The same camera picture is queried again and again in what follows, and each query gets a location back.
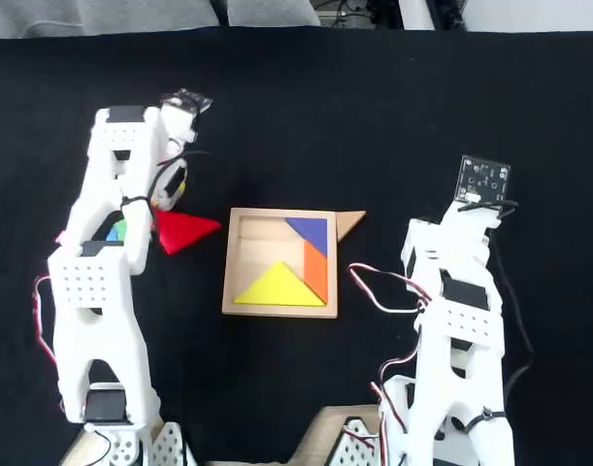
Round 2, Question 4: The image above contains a black cable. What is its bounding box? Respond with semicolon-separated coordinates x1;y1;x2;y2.
456;198;537;408

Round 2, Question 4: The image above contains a purple triangle tangram piece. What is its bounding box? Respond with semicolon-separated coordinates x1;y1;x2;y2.
284;216;330;259

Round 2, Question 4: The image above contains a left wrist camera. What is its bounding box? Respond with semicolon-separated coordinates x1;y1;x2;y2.
159;87;214;117

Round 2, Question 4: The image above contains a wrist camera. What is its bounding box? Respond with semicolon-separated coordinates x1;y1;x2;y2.
454;154;512;205
159;87;214;117

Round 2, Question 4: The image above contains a red triangle tangram piece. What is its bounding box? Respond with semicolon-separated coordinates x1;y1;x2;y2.
154;209;223;256

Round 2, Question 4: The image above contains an orange parallelogram tangram piece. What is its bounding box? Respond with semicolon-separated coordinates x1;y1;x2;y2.
303;239;330;305

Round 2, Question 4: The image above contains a square wooden tray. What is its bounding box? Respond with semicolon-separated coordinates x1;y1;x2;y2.
221;207;340;320

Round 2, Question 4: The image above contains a yellow triangle tangram piece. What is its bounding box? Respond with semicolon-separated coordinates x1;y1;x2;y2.
232;261;327;308

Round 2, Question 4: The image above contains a natural wood triangle tangram piece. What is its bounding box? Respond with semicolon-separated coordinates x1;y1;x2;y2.
335;210;368;243

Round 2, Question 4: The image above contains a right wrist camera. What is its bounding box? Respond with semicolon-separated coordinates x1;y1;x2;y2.
454;154;512;205

